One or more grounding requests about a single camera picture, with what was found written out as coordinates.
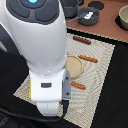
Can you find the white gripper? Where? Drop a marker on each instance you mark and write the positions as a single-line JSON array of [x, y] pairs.
[[48, 91]]

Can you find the brown toy sausage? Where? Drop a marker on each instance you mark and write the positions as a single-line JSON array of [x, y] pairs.
[[81, 40]]

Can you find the white toy fish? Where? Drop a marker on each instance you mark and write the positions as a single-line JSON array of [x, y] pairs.
[[88, 16]]

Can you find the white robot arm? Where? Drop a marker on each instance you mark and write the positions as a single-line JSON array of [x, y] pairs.
[[37, 30]]

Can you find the round wooden plate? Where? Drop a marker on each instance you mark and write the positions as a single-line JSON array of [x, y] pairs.
[[74, 65]]

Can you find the woven beige placemat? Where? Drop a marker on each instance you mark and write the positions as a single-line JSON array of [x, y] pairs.
[[83, 103]]

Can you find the grey toy saucepan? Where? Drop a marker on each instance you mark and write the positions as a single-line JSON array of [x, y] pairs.
[[87, 22]]

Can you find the grey toy pot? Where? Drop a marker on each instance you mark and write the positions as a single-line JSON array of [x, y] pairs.
[[70, 7]]

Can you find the black stove burner disc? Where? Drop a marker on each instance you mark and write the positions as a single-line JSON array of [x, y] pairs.
[[96, 4]]

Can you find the beige bowl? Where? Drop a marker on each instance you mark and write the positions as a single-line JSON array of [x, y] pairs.
[[123, 14]]

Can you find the fork with orange handle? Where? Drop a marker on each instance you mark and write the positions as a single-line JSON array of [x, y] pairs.
[[78, 85]]

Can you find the knife with orange handle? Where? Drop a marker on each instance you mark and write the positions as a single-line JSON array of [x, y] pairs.
[[88, 58]]

